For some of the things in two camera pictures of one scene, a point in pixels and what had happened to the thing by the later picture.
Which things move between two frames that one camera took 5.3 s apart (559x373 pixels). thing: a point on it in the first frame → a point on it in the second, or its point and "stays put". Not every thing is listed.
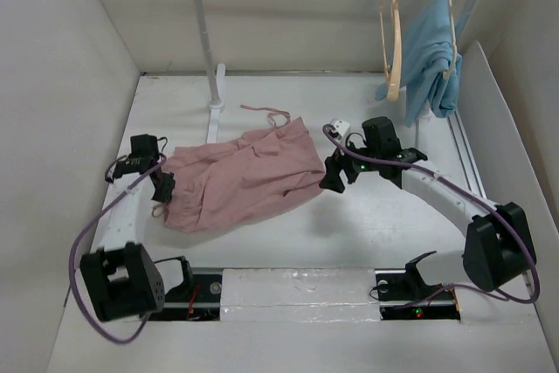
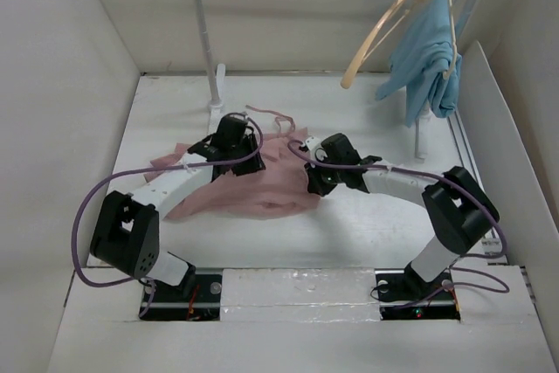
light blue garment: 429,67 stays put
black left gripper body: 164,188 → 244,148
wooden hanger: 394,74 → 365,49
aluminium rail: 396,300 stays put
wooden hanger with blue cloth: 446,76 stays put
